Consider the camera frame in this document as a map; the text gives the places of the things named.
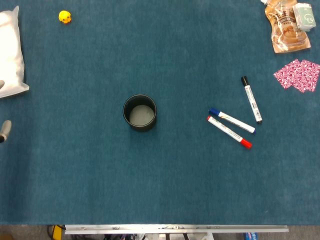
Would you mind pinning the blue printed package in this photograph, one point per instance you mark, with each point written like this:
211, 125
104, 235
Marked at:
250, 236

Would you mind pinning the pink patterned paper sheet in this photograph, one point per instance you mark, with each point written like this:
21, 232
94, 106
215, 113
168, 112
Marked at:
311, 77
285, 75

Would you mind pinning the brown spouted snack pouch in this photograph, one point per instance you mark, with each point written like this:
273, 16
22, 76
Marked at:
282, 37

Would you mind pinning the blue-capped whiteboard marker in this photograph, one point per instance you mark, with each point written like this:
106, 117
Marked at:
235, 121

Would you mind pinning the black-capped whiteboard marker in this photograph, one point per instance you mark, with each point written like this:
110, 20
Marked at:
251, 98

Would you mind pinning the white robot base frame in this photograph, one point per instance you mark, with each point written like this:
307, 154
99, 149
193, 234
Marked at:
175, 237

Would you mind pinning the yellow black device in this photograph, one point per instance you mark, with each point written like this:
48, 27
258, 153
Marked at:
58, 232

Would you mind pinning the aluminium table edge rail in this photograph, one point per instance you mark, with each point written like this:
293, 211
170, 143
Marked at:
175, 228

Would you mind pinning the white pillow bag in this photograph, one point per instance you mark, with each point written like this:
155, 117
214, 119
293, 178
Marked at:
10, 55

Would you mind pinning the black cylindrical pen cup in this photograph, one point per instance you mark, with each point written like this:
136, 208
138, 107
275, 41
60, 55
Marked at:
140, 127

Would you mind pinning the green white tissue pack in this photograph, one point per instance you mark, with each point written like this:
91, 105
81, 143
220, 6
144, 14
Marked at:
305, 17

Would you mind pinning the red-capped whiteboard marker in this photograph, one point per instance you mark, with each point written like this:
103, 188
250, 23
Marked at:
228, 132

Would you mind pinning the yellow rubber duck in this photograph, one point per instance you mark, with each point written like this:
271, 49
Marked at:
65, 17

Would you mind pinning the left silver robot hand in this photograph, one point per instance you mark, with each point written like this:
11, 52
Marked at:
6, 128

